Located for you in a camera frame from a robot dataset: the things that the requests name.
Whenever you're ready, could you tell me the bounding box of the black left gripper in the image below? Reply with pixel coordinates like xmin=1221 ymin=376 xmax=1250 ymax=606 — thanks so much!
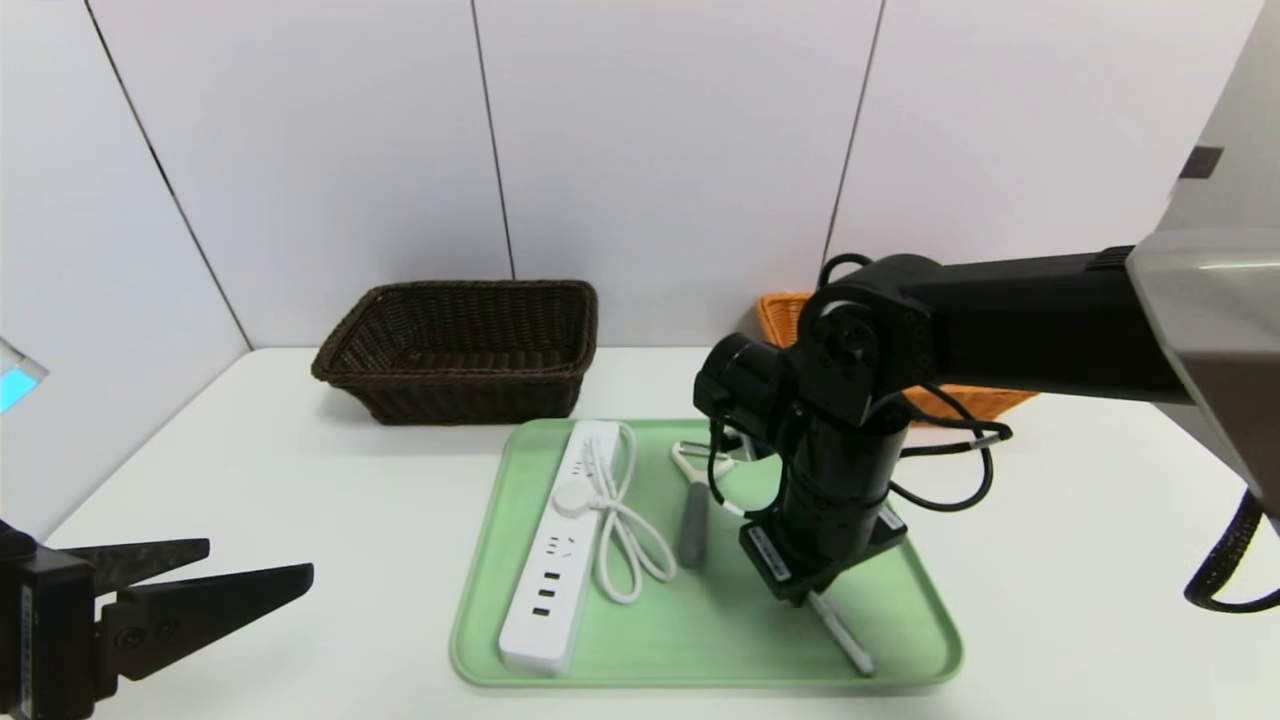
xmin=0 ymin=520 xmax=315 ymax=720

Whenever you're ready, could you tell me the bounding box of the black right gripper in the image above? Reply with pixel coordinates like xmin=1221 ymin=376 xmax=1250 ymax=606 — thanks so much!
xmin=738 ymin=482 xmax=908 ymax=609

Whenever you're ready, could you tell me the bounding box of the peeler with grey handle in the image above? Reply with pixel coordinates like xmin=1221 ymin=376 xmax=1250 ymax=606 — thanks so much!
xmin=669 ymin=440 xmax=739 ymax=570

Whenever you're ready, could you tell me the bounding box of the white pen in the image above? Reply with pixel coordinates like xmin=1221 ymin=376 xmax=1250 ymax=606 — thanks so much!
xmin=808 ymin=590 xmax=878 ymax=677

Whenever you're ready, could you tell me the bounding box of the orange wicker basket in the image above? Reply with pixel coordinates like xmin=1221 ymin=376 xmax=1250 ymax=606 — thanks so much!
xmin=755 ymin=292 xmax=1041 ymax=423

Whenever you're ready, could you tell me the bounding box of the dark brown wicker basket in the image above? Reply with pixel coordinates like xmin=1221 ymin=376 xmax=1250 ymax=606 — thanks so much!
xmin=311 ymin=280 xmax=599 ymax=427

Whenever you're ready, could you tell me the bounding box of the green plastic tray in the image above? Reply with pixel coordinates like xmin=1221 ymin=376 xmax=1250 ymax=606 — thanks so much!
xmin=449 ymin=417 xmax=964 ymax=689

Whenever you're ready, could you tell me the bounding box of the white power strip with cord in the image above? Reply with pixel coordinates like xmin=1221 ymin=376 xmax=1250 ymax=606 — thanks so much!
xmin=497 ymin=419 xmax=678 ymax=677

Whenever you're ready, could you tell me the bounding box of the black coiled cable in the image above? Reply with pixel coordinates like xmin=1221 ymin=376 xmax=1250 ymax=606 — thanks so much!
xmin=1184 ymin=490 xmax=1280 ymax=614

